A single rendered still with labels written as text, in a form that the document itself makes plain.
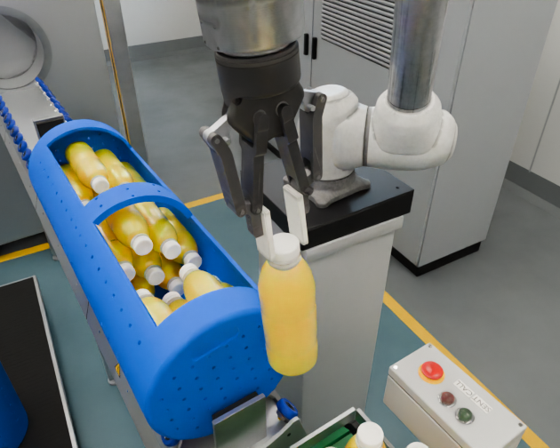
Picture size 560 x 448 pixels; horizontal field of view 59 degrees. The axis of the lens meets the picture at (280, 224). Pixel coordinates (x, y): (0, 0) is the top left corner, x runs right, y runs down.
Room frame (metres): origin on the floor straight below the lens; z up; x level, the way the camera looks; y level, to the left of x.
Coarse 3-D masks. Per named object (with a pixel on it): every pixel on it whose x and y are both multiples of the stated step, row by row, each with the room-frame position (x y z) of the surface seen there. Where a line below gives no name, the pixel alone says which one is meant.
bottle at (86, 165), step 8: (72, 144) 1.19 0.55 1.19; (80, 144) 1.19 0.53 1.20; (72, 152) 1.16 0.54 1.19; (80, 152) 1.15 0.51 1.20; (88, 152) 1.15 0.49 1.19; (72, 160) 1.13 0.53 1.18; (80, 160) 1.11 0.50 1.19; (88, 160) 1.11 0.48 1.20; (96, 160) 1.11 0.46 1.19; (72, 168) 1.13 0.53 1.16; (80, 168) 1.08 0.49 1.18; (88, 168) 1.07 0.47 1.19; (96, 168) 1.08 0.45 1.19; (104, 168) 1.10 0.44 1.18; (80, 176) 1.07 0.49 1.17; (88, 176) 1.06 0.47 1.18; (96, 176) 1.05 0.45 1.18; (104, 176) 1.07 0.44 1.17; (88, 184) 1.05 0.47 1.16
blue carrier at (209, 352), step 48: (48, 144) 1.16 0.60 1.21; (96, 144) 1.28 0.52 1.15; (48, 192) 1.01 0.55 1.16; (144, 192) 0.90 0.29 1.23; (96, 240) 0.77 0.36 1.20; (96, 288) 0.68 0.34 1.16; (240, 288) 0.62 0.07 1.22; (144, 336) 0.54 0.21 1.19; (192, 336) 0.51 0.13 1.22; (240, 336) 0.55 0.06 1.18; (144, 384) 0.48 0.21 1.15; (192, 384) 0.50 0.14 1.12; (240, 384) 0.54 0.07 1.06; (192, 432) 0.49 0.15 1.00
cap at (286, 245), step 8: (280, 240) 0.46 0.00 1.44; (288, 240) 0.46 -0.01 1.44; (296, 240) 0.46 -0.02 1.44; (280, 248) 0.45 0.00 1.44; (288, 248) 0.45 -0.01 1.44; (296, 248) 0.44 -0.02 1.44; (280, 256) 0.44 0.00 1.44; (288, 256) 0.44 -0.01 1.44; (296, 256) 0.44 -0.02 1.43; (280, 264) 0.44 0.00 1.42
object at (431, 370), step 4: (424, 364) 0.54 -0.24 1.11; (428, 364) 0.54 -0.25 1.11; (432, 364) 0.54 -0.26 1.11; (436, 364) 0.54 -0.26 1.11; (424, 368) 0.54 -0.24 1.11; (428, 368) 0.54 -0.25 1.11; (432, 368) 0.54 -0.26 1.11; (436, 368) 0.54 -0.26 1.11; (440, 368) 0.54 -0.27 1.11; (424, 372) 0.53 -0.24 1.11; (428, 372) 0.53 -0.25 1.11; (432, 372) 0.53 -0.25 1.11; (436, 372) 0.53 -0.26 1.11; (440, 372) 0.53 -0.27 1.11; (428, 376) 0.52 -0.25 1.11; (432, 376) 0.52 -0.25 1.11; (436, 376) 0.52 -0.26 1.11; (440, 376) 0.52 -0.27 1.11
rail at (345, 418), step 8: (352, 408) 0.55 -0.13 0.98; (344, 416) 0.53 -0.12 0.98; (352, 416) 0.54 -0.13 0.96; (328, 424) 0.52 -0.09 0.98; (336, 424) 0.52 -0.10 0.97; (344, 424) 0.53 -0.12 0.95; (320, 432) 0.50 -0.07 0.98; (328, 432) 0.51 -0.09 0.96; (304, 440) 0.49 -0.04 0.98; (312, 440) 0.49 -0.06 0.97; (320, 440) 0.50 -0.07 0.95
